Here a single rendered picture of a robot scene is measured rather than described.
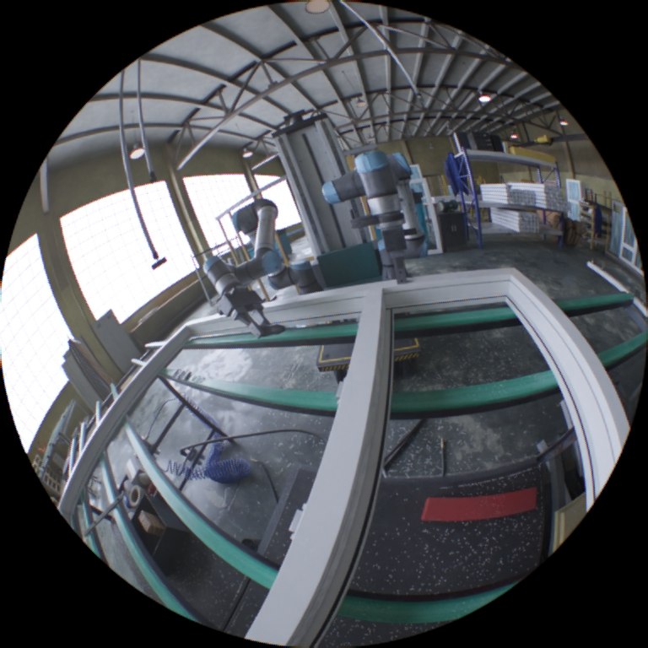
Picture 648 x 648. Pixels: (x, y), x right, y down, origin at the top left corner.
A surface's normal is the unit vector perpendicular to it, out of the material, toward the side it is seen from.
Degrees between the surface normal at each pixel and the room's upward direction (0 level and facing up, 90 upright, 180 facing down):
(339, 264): 90
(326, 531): 0
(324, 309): 90
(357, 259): 90
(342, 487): 0
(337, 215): 90
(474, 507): 0
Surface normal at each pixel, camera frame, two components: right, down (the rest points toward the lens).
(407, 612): -0.32, -0.80
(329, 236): -0.14, 0.57
